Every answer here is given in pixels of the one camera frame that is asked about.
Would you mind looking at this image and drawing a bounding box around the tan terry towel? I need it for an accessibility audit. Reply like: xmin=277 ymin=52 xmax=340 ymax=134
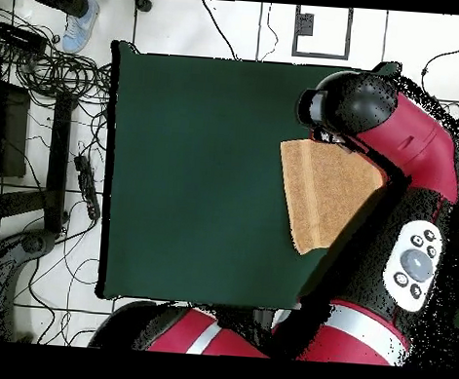
xmin=272 ymin=136 xmax=392 ymax=263

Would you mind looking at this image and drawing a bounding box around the dark grey square plate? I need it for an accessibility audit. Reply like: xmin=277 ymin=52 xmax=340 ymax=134
xmin=295 ymin=12 xmax=316 ymax=37

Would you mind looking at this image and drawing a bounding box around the dark green table cloth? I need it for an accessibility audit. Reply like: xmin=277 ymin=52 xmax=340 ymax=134
xmin=92 ymin=39 xmax=402 ymax=322

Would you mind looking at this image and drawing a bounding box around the black power strip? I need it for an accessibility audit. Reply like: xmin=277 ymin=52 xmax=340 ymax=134
xmin=69 ymin=153 xmax=106 ymax=222

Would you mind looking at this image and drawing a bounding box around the light blue shoe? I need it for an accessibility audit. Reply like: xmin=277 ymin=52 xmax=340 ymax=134
xmin=60 ymin=0 xmax=101 ymax=57

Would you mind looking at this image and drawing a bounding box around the person's leg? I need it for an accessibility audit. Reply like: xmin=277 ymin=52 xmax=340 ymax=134
xmin=19 ymin=0 xmax=91 ymax=19

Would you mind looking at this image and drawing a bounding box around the grey stand base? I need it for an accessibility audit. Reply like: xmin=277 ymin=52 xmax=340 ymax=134
xmin=0 ymin=225 xmax=57 ymax=344

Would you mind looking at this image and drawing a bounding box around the black rectangular box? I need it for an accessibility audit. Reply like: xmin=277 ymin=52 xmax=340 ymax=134
xmin=0 ymin=21 xmax=51 ymax=56

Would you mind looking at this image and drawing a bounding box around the grey square floor frame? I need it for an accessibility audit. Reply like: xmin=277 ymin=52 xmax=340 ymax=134
xmin=290 ymin=3 xmax=354 ymax=61

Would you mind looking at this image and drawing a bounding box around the thin black cable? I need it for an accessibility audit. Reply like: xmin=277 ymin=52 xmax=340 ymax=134
xmin=259 ymin=2 xmax=282 ymax=63

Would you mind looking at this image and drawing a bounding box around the black adapter cable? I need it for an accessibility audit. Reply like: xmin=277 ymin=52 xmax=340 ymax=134
xmin=418 ymin=36 xmax=459 ymax=90

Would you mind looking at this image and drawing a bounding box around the thick black cable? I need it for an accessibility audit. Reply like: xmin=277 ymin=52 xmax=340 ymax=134
xmin=196 ymin=0 xmax=243 ymax=61

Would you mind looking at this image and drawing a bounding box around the black metal frame stand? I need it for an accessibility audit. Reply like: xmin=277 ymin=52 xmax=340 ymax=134
xmin=0 ymin=46 xmax=82 ymax=238

